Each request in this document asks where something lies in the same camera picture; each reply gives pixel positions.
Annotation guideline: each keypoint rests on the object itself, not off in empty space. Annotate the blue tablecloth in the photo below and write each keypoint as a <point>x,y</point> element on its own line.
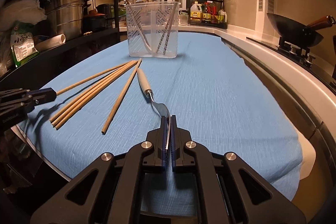
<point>223,108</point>

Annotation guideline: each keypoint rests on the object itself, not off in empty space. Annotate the clear plastic bag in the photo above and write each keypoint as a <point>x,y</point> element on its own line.
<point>5,61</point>

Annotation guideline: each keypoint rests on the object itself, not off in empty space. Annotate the small white jar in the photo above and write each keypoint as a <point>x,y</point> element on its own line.
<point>184,18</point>

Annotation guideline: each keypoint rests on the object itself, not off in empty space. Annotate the stacked stainless steel pots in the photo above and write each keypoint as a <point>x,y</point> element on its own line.
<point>65,16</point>

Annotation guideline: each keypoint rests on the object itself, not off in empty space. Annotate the single wooden chopstick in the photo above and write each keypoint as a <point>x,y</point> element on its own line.
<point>94,77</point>

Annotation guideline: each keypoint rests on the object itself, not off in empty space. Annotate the bundle of wooden chopsticks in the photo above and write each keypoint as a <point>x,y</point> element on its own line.
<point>167,40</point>
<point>68,113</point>

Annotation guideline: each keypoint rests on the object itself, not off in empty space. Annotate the green food packet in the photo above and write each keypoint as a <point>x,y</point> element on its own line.
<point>22,50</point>

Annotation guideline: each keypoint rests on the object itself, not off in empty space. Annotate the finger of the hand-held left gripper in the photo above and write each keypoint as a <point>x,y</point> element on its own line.
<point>44,92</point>
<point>39,101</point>

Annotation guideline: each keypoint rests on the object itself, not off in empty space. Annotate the clear plastic utensil holder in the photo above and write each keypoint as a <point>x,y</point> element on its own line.
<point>131,45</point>

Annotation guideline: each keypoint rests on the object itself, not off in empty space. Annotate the black cooking pot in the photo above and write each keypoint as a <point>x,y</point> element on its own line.
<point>105,10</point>

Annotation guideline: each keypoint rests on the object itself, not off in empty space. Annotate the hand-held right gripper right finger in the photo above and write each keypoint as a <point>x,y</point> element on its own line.
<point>173,140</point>

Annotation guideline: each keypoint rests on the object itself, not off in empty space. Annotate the white plastic bag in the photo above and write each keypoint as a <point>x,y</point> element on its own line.
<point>23,10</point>

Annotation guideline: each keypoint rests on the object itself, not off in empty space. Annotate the yellow-labelled oil jug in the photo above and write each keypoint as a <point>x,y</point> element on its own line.
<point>196,15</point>

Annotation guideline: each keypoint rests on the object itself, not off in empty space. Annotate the black gas stove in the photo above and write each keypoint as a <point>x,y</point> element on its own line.
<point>296,53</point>

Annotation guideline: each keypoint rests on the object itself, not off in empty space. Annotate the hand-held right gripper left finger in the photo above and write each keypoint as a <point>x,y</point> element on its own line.
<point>164,140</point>

